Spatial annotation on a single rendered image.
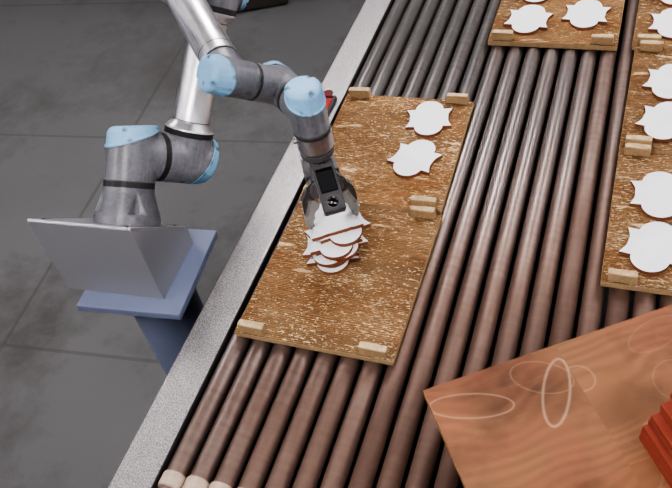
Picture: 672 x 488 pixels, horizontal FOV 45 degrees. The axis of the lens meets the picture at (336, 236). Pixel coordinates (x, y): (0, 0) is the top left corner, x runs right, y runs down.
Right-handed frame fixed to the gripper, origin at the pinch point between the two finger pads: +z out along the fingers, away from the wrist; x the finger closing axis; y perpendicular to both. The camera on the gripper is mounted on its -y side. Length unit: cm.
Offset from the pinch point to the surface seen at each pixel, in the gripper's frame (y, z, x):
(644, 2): 57, 8, -106
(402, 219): 2.1, 7.6, -15.7
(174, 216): 133, 101, 53
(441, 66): 57, 10, -45
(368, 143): 31.5, 7.6, -16.0
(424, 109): 36.9, 6.5, -33.0
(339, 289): -12.6, 7.6, 3.3
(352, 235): -4.8, 0.8, -2.8
